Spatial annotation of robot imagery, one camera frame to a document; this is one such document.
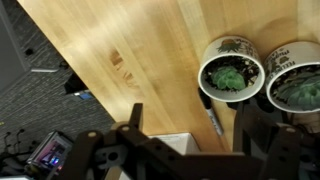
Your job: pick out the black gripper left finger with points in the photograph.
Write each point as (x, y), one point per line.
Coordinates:
(86, 153)

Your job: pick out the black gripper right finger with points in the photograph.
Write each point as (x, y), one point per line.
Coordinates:
(286, 153)

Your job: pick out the lit desktop computer case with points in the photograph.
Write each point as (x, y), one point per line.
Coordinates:
(50, 155)

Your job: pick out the black floor device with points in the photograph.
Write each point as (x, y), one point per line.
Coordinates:
(78, 88)

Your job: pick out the black marker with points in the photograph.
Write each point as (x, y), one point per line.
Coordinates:
(213, 118)

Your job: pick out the white box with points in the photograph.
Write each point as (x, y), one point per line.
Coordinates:
(180, 141)

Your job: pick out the white succulent plant pot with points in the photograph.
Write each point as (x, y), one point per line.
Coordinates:
(290, 56)
(213, 55)

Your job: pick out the black floor socket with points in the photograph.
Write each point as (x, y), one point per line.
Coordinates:
(29, 51)

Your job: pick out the grey metal cabinet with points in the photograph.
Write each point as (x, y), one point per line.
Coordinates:
(10, 50)

